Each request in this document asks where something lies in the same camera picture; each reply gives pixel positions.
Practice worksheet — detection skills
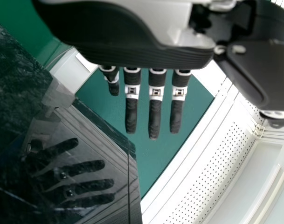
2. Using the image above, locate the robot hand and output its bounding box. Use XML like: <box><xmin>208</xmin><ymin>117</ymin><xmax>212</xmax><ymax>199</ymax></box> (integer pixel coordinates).
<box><xmin>32</xmin><ymin>0</ymin><xmax>284</xmax><ymax>140</ymax></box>

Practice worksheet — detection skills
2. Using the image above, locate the black oven with glass door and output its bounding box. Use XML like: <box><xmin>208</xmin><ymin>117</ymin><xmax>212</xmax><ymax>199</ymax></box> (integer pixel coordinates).
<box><xmin>0</xmin><ymin>20</ymin><xmax>143</xmax><ymax>224</ymax></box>

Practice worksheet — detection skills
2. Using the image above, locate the white perforated cable duct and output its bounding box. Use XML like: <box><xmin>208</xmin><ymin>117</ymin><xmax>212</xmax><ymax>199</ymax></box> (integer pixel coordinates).
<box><xmin>140</xmin><ymin>79</ymin><xmax>266</xmax><ymax>224</ymax></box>

